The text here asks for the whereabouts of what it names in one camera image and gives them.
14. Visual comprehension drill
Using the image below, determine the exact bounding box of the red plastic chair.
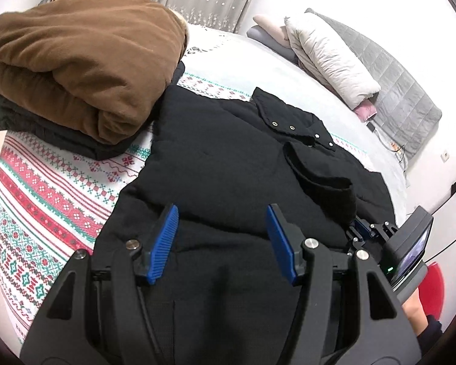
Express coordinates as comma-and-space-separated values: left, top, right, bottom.
418, 262, 445, 320

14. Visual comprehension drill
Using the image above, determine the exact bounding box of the brown folded coat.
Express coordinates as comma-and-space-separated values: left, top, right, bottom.
0, 0, 188, 145

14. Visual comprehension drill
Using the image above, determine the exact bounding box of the dark pink cushion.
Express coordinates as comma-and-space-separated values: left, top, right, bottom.
353, 99, 377, 123

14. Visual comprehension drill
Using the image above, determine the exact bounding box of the black charger cable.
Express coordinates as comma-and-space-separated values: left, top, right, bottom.
365, 121, 409, 172

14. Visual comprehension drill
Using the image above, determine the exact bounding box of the patterned knit blanket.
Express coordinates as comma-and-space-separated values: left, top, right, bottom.
0, 71, 366, 347

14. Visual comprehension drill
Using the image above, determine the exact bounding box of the black coat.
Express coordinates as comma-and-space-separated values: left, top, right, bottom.
92, 86, 396, 364

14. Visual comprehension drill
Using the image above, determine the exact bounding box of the white folded duvet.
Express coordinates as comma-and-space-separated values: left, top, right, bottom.
285, 12, 381, 110

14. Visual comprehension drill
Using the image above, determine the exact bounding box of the grey quilted headboard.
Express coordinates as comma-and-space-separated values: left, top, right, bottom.
318, 14, 442, 160

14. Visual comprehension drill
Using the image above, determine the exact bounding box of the pink pillow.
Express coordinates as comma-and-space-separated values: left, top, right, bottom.
253, 16, 290, 48

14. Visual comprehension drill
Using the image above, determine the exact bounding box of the grey bed sheet mattress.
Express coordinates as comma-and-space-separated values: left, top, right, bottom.
178, 25, 407, 225

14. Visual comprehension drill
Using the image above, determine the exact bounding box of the black folded garment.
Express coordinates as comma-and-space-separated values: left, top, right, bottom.
0, 55, 184, 160

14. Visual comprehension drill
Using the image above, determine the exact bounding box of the right hand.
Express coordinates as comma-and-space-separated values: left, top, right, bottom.
402, 289, 428, 335

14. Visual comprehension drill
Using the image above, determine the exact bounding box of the wall socket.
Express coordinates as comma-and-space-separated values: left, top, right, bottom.
441, 152, 450, 162

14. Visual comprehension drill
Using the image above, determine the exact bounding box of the grey pillow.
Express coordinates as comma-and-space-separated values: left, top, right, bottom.
246, 26, 298, 64

